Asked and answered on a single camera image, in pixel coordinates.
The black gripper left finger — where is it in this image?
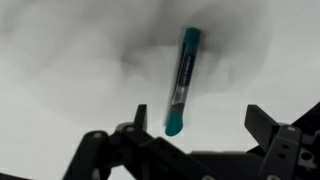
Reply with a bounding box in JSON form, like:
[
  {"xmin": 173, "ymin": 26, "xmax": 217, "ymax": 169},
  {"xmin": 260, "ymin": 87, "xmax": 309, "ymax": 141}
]
[{"xmin": 62, "ymin": 103, "xmax": 215, "ymax": 180}]

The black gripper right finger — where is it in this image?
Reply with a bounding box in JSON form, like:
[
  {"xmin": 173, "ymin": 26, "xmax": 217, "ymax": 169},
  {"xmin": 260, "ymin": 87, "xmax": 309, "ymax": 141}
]
[{"xmin": 244, "ymin": 101, "xmax": 320, "ymax": 180}]

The teal and black marker pen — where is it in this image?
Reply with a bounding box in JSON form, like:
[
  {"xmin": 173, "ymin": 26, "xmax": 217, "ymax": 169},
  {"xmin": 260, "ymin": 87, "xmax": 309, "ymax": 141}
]
[{"xmin": 164, "ymin": 27, "xmax": 203, "ymax": 138}]

